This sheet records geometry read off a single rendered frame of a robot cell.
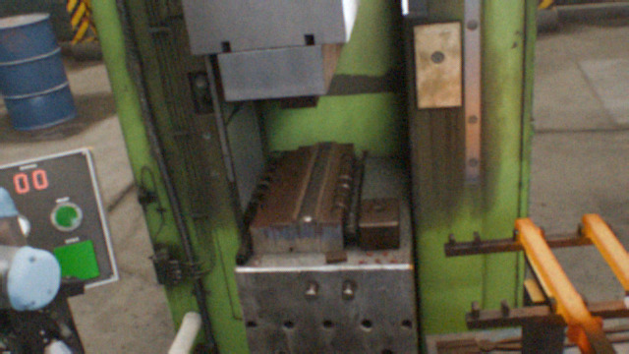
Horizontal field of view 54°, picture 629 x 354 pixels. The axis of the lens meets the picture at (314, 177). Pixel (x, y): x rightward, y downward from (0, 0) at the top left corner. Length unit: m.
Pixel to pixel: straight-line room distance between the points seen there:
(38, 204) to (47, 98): 4.46
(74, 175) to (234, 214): 0.39
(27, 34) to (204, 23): 4.53
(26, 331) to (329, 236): 0.61
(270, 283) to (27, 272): 0.64
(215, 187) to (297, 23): 0.50
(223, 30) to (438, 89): 0.45
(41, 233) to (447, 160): 0.86
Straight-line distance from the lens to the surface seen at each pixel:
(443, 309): 1.59
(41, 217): 1.34
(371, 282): 1.30
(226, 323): 1.70
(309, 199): 1.41
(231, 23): 1.18
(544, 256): 1.14
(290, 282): 1.32
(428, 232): 1.47
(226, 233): 1.54
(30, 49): 5.69
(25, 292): 0.82
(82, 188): 1.33
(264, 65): 1.18
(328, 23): 1.14
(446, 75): 1.29
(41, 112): 5.80
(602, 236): 1.22
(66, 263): 1.32
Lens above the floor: 1.63
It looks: 25 degrees down
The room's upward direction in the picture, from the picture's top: 7 degrees counter-clockwise
